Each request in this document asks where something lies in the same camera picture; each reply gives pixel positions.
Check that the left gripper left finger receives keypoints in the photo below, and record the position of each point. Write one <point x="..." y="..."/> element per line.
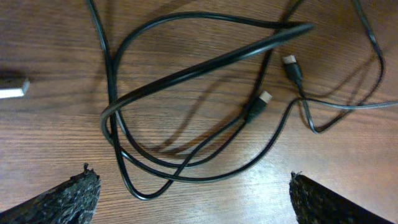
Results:
<point x="73" y="201"/>

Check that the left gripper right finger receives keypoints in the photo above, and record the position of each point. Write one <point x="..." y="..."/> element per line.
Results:
<point x="314" y="203"/>

